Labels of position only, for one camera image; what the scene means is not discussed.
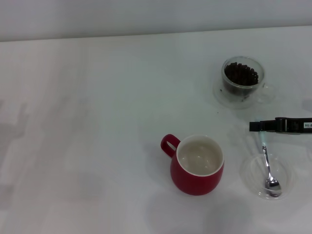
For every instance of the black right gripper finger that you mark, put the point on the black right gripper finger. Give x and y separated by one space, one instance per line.
264 126

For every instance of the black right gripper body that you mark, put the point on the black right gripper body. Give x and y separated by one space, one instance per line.
292 125

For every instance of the coffee beans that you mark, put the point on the coffee beans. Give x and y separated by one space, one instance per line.
241 74

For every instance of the red mug white inside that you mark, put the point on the red mug white inside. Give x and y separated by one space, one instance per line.
197 184

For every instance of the double-walled glass cup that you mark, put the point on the double-walled glass cup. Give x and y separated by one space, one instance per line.
241 97

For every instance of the clear glass saucer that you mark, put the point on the clear glass saucer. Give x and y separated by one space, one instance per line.
287 175

